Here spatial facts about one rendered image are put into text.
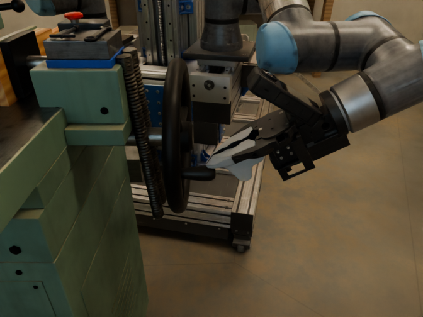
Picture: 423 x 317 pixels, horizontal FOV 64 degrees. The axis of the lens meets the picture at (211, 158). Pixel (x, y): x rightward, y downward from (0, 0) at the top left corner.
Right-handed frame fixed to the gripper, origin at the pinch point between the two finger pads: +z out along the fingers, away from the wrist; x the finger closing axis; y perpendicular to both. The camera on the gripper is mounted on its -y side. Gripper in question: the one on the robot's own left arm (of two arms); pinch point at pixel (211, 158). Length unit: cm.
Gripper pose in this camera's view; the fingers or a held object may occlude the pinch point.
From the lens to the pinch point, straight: 53.5
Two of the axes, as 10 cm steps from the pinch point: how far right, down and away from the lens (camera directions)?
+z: -8.7, 4.2, 2.7
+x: 0.1, -5.3, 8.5
